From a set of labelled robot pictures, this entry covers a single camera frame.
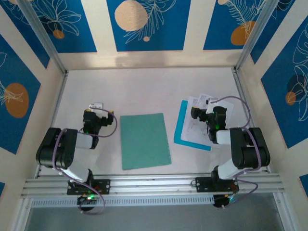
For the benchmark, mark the white drawing sheet red stamp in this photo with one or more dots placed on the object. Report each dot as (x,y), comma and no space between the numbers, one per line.
(192,134)

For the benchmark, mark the blue backing sheet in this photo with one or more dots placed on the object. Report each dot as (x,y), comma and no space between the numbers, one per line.
(179,130)

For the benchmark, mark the green plastic folder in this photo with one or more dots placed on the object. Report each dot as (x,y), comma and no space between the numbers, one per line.
(144,142)

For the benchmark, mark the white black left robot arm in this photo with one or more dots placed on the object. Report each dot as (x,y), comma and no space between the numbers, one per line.
(51,149)

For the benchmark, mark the reflective aluminium beam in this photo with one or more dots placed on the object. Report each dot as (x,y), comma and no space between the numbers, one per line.
(154,61)

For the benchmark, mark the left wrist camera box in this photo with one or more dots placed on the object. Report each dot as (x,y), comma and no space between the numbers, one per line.
(96,106)

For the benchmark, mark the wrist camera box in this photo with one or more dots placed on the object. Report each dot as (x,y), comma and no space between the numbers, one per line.
(96,106)
(211,101)

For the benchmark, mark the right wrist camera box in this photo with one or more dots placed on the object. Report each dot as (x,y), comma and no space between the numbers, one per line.
(211,101)

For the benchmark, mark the aluminium side rail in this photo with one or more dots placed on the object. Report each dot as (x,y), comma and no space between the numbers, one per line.
(59,101)
(239,84)

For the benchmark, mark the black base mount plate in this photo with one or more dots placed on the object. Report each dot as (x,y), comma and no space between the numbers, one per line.
(202,184)
(103,186)

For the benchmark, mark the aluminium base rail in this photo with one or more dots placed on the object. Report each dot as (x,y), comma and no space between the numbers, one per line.
(154,185)

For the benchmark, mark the aluminium frame post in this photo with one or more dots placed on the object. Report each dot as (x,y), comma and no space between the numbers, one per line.
(21,214)
(257,31)
(43,36)
(285,211)

